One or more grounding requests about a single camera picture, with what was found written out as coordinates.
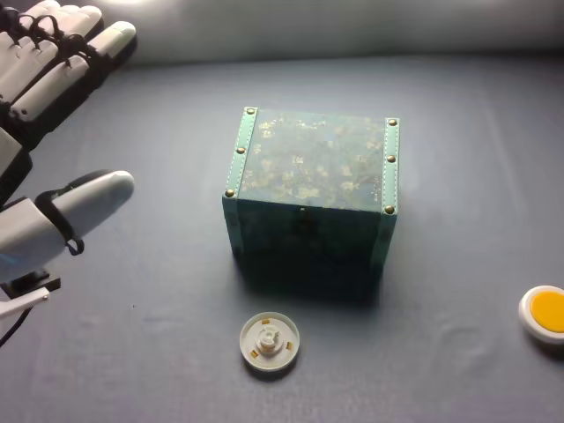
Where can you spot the white button with yellow top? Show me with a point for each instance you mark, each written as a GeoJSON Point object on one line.
{"type": "Point", "coordinates": [546, 313]}

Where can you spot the white round disc base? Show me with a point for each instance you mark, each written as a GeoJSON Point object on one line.
{"type": "Point", "coordinates": [270, 341]}

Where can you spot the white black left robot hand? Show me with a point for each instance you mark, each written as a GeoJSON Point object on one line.
{"type": "Point", "coordinates": [44, 88]}

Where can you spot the grey table cloth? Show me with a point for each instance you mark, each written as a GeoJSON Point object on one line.
{"type": "Point", "coordinates": [176, 352]}

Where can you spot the white black wrist camera mount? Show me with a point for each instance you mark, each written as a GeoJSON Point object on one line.
{"type": "Point", "coordinates": [26, 291]}

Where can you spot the teal lidded trunk box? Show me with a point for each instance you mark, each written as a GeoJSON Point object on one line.
{"type": "Point", "coordinates": [313, 176]}

